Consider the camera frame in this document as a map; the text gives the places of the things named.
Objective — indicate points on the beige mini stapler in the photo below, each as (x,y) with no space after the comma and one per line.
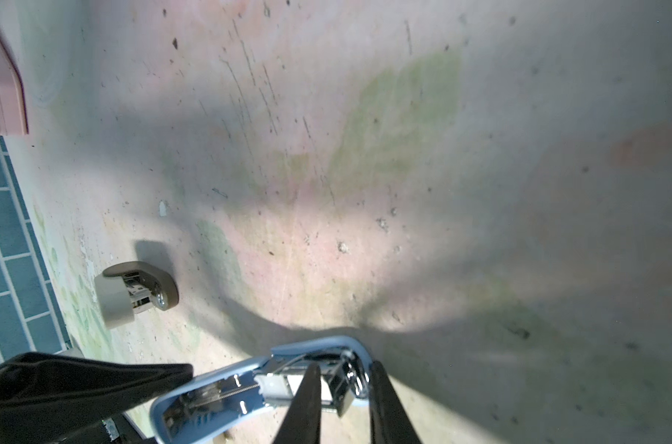
(131,288)

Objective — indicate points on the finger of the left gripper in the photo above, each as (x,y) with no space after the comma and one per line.
(46,397)

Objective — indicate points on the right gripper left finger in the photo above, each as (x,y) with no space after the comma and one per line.
(302,421)

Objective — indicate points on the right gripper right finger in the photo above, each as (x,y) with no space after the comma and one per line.
(389,422)

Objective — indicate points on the blue mini stapler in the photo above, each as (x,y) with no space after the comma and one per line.
(215,402)

